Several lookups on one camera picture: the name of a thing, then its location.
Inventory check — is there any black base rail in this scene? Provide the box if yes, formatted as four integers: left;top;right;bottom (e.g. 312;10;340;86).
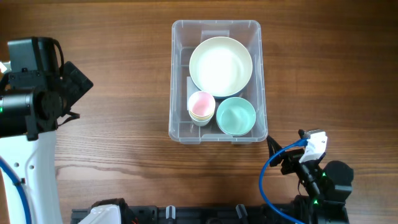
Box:
70;205;349;224

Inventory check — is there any pale green cup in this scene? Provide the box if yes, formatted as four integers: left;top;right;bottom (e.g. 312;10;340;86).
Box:
191;116;211;126

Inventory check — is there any white label in container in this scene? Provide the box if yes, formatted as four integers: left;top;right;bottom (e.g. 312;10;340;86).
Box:
187;76;200;100

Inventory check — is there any cream large bowl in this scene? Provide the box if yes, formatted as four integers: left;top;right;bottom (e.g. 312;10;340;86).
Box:
189;37;253;98

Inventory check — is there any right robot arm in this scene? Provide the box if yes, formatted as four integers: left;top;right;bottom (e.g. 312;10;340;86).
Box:
264;136;354;223

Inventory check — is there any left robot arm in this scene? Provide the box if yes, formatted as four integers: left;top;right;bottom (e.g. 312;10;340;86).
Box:
1;37;93;223

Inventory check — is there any yellow cup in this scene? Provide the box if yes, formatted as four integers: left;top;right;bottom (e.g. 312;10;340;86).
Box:
189;111;214;121

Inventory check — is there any green small bowl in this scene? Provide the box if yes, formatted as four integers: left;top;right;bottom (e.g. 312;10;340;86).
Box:
216;97;256;136

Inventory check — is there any clear plastic storage container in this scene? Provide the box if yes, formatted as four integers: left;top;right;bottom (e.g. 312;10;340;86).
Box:
169;20;268;144

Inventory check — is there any pink cup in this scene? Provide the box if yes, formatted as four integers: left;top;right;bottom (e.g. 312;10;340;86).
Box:
188;91;216;117

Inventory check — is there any left blue cable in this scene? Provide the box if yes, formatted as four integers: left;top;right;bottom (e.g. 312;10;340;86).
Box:
0;157;32;224

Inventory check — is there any dark blue bowl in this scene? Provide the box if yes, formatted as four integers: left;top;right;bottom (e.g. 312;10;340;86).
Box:
213;87;246;100

